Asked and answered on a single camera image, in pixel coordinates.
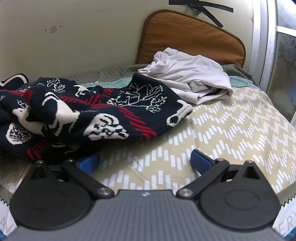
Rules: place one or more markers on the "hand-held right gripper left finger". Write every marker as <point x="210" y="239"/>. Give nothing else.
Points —
<point x="89" y="163"/>

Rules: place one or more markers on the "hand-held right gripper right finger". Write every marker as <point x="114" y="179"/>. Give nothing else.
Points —
<point x="200" y="160"/>

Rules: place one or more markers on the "navy patterned knit sweater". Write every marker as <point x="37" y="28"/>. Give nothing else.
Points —
<point x="97" y="111"/>

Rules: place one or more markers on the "beige zigzag bed sheet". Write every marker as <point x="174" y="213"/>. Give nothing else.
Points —
<point x="226" y="139"/>

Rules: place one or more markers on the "teal and grey lattice blanket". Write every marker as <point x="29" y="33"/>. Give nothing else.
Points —
<point x="111" y="73"/>

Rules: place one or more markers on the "dark garment with white stripe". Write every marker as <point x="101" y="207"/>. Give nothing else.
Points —
<point x="13" y="80"/>

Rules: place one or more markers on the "brown cushion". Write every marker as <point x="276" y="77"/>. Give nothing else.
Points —
<point x="198" y="37"/>

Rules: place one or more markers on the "black tape strips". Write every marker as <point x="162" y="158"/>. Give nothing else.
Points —
<point x="203" y="7"/>

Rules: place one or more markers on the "white window frame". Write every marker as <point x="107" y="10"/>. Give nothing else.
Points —
<point x="270" y="46"/>

